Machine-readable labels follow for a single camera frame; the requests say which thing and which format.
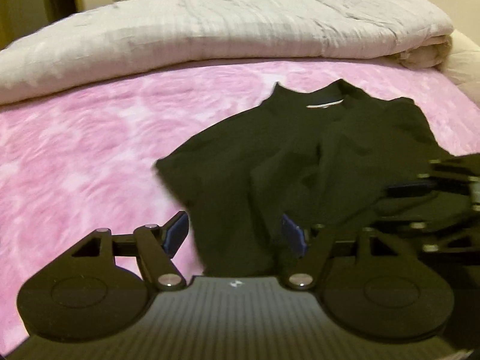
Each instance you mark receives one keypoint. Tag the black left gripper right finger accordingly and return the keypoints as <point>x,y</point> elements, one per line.
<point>333,255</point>

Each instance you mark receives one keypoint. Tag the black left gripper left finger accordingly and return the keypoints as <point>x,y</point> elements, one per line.
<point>153,246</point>

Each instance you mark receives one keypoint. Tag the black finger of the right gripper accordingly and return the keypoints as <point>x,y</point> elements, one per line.
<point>436,213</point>

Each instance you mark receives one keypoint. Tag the black shirt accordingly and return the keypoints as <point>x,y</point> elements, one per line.
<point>319,158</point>

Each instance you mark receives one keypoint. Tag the pink rose patterned bedsheet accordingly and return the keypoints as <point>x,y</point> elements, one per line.
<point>82,159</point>

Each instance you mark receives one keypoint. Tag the grey folded duvet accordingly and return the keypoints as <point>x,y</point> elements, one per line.
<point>135,36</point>

